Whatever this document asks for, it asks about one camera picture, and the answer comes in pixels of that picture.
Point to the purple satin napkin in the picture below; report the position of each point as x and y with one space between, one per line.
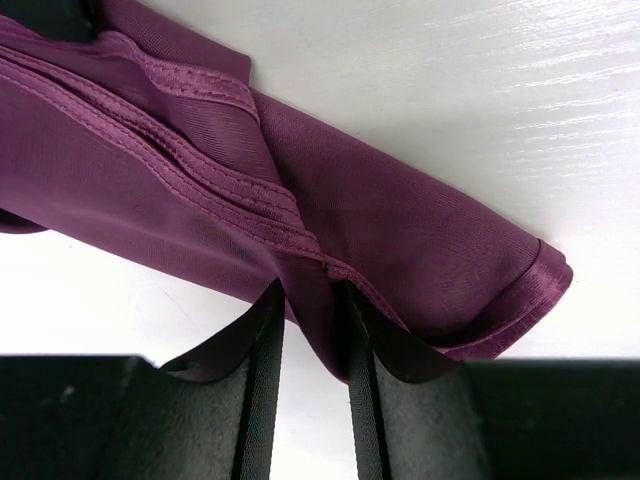
129 132

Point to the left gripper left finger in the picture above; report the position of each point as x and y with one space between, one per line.
207 414

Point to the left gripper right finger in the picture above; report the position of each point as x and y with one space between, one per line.
417 414

